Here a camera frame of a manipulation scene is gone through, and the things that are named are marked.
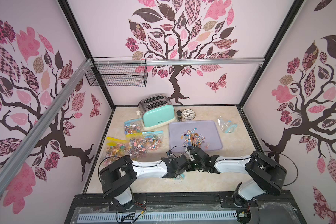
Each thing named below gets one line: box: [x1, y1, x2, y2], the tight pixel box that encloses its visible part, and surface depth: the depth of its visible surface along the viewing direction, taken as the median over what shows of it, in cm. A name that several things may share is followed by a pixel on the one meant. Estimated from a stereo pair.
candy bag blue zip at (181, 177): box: [173, 173, 186, 181], surface depth 83 cm
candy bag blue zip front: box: [217, 115, 238, 134], surface depth 106 cm
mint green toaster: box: [136, 93, 176, 130], surface depth 100 cm
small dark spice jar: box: [176, 110, 183, 122], surface depth 107 cm
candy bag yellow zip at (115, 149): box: [99, 136, 130, 169], surface depth 94 cm
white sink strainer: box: [181, 108, 196, 120], surface depth 112 cm
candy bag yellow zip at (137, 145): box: [126, 132, 149, 161], surface depth 96 cm
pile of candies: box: [180, 127, 206, 148], surface depth 100 cm
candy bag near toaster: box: [123, 117, 143, 135], surface depth 106 cm
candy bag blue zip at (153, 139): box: [141, 130, 164, 152], surface depth 99 cm
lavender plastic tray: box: [168, 120, 223, 153], surface depth 106 cm
